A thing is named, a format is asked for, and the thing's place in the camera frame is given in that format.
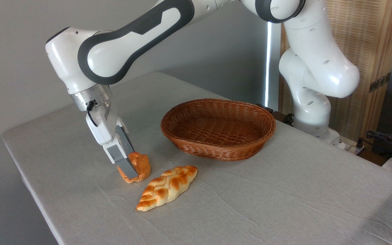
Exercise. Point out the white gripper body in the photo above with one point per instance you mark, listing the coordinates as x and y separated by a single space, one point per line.
105 124

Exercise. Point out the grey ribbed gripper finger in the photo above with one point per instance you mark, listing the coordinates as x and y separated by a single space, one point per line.
119 154
126 141

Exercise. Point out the round flower-shaped bread bun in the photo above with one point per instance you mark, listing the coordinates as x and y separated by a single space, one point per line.
143 165

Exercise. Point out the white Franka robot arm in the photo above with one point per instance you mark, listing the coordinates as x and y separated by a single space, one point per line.
121 51

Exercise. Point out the long braided bread loaf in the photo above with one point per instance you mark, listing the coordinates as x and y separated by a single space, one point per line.
167 187

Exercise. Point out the brown wicker basket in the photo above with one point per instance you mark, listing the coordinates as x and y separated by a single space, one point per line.
216 132

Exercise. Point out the light grey tablecloth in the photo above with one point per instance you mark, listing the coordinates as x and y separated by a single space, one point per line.
250 204

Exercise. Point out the black table clamp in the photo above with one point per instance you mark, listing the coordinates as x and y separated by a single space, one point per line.
279 115

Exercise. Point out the white power strip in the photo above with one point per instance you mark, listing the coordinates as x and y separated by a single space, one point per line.
350 146

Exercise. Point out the dark metal screen hinge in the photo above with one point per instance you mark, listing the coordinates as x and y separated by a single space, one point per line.
379 82

